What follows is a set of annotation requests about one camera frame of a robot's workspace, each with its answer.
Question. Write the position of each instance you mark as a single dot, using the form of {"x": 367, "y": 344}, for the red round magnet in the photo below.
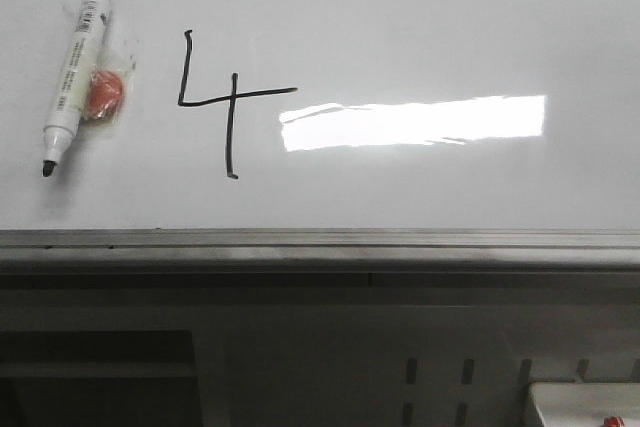
{"x": 105, "y": 97}

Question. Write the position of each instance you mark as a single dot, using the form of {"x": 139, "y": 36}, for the white black whiteboard marker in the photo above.
{"x": 74, "y": 82}

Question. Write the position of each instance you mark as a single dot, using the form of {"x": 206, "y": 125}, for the white whiteboard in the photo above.
{"x": 474, "y": 114}

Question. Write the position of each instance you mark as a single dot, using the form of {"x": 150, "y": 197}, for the white plastic marker tray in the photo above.
{"x": 581, "y": 404}

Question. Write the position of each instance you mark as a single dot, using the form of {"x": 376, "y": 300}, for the grey aluminium whiteboard frame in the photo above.
{"x": 275, "y": 250}

